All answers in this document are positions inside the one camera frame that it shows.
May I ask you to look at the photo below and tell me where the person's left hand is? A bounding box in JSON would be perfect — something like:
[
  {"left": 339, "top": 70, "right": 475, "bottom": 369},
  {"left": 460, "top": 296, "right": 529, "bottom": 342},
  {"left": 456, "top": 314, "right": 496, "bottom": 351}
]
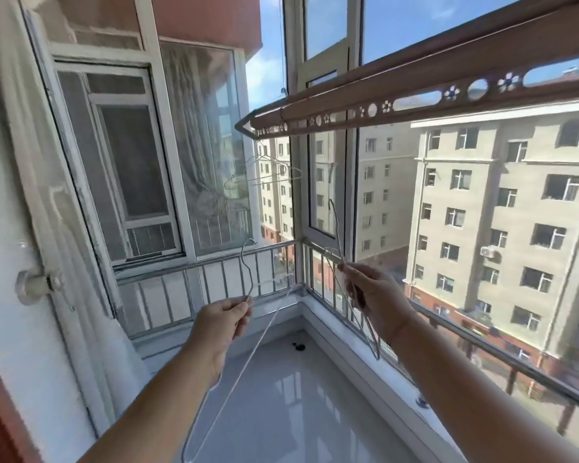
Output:
[{"left": 186, "top": 298, "right": 254, "bottom": 381}]

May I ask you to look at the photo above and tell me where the person's right hand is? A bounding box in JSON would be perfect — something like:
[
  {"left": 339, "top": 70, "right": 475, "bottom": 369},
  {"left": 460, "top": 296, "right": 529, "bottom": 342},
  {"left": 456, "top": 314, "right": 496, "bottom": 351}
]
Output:
[{"left": 338, "top": 262, "right": 417, "bottom": 345}]

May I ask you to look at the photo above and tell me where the silver wire clothes hanger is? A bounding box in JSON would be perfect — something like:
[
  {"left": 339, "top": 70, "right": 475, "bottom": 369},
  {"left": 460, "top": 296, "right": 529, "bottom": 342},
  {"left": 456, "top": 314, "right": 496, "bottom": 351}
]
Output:
[
  {"left": 223, "top": 165, "right": 303, "bottom": 189},
  {"left": 245, "top": 148, "right": 283, "bottom": 175},
  {"left": 314, "top": 198, "right": 382, "bottom": 361},
  {"left": 181, "top": 238, "right": 304, "bottom": 463}
]

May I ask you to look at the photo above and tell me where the person's left forearm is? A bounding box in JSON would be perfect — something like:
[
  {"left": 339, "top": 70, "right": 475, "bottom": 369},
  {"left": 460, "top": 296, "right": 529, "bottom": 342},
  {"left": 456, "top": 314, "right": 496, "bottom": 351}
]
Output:
[{"left": 79, "top": 332, "right": 224, "bottom": 463}]

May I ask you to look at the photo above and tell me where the person's right forearm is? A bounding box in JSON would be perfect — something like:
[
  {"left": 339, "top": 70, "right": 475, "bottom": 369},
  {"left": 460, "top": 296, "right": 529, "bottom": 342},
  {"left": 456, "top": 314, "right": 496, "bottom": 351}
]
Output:
[{"left": 388, "top": 311, "right": 579, "bottom": 463}]

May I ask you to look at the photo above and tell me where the steel window guard railing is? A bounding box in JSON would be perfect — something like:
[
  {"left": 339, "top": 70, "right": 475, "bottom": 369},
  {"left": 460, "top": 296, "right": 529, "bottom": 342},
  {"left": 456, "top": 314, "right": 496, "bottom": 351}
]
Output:
[{"left": 115, "top": 238, "right": 579, "bottom": 422}]

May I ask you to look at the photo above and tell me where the grey curtain behind glass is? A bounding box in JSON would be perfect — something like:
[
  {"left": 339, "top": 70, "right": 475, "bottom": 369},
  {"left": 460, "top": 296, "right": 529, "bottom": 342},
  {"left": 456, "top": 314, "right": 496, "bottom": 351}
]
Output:
[{"left": 163, "top": 43, "right": 244, "bottom": 256}]

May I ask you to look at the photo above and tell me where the beige apartment building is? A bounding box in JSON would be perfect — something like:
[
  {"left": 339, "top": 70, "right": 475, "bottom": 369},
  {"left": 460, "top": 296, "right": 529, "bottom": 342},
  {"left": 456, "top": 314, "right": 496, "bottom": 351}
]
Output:
[{"left": 404, "top": 98, "right": 579, "bottom": 377}]

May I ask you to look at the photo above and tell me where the brown perforated drying rack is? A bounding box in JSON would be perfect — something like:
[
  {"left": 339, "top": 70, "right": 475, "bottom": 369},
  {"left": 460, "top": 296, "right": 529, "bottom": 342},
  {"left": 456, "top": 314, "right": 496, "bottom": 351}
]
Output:
[{"left": 235, "top": 0, "right": 579, "bottom": 140}]

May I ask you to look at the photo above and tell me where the white wall crank knob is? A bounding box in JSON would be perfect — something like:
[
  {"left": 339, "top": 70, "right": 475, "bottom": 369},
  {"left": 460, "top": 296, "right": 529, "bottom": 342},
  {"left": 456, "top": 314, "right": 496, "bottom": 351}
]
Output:
[{"left": 14, "top": 267, "right": 64, "bottom": 306}]

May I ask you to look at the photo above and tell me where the white window frame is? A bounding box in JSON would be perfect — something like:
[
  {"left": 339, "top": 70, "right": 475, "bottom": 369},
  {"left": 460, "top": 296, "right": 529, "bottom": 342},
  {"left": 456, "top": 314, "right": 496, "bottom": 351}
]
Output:
[{"left": 22, "top": 0, "right": 367, "bottom": 280}]

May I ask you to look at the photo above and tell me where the thin rack lift wire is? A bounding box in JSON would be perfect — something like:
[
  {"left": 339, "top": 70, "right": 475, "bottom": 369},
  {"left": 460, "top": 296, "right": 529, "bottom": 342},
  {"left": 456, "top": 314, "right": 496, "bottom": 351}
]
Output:
[{"left": 278, "top": 0, "right": 289, "bottom": 99}]

